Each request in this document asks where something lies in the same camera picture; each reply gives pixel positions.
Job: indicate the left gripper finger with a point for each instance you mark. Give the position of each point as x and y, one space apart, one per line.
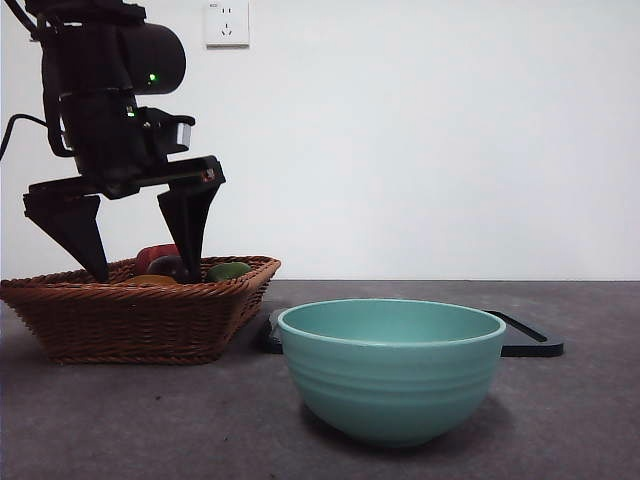
70 225
187 225

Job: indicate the orange-brown oval fruit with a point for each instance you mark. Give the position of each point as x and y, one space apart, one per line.
150 281

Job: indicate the teal ribbed bowl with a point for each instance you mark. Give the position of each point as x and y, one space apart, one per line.
390 390

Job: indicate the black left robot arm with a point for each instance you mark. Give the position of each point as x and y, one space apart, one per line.
150 55

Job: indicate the red apple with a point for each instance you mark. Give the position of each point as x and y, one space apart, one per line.
152 254

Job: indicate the dark purple round fruit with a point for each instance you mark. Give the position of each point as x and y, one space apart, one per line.
167 267

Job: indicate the green fruit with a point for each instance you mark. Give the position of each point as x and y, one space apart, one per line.
227 272

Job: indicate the brown wicker basket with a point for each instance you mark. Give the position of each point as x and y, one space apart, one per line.
125 325

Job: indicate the black rectangular tray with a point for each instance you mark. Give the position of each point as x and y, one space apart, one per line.
530 347

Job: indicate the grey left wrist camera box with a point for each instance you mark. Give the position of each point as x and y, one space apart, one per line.
184 135

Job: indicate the white wall socket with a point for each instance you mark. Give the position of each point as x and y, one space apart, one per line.
227 25

